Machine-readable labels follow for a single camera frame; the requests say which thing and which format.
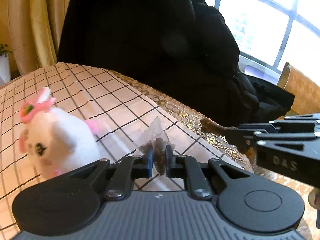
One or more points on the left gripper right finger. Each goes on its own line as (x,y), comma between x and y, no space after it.
(187,168)

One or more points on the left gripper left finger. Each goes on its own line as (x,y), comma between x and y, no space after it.
(128,170)

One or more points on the triangular tea bag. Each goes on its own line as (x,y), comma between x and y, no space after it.
(155,137)

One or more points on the white grid tablecloth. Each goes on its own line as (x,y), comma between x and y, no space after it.
(72,205)

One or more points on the gold patterned chair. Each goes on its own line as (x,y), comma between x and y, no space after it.
(306,92)

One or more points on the white pink plush toy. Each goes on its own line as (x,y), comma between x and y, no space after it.
(56,141)

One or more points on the person in black clothing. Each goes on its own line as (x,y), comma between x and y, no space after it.
(183,48)

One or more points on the white pot green plant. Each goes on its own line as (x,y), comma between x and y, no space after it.
(5,74)

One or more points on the beige gold curtain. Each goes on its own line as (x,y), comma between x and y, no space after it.
(32,29)

